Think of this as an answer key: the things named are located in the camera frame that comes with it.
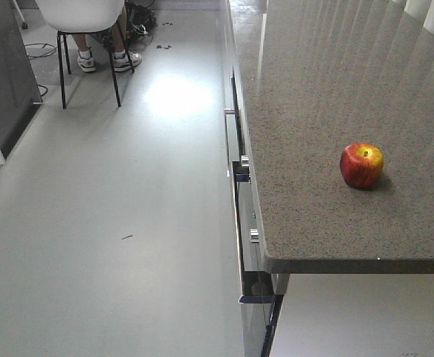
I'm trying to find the red yellow apple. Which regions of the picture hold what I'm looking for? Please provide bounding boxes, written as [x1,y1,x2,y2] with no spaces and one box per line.
[339,142,384,189]

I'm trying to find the grey stone kitchen counter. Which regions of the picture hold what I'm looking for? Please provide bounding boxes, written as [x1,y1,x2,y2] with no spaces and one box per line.
[230,1,434,356]

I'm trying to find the seated person's legs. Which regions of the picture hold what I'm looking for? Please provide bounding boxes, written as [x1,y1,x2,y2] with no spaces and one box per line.
[73,7,142,73]

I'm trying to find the white shell chair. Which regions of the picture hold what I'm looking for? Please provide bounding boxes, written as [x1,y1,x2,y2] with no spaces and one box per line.
[37,0,132,107]

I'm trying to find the dark grey cabinet panel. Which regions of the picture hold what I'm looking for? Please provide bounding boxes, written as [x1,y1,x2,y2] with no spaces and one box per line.
[0,1,42,165]

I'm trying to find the black floor cables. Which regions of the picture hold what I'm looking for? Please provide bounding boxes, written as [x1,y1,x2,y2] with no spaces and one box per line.
[23,42,57,96]

